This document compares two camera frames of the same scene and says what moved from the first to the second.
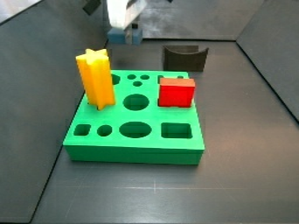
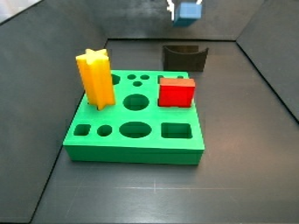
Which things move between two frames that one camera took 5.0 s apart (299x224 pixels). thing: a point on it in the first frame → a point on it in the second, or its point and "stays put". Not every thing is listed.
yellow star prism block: [98, 79] stays put
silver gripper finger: [116, 12] → [171, 8]
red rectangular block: [177, 92] stays put
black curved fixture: [183, 58] stays put
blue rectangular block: [116, 36] → [189, 12]
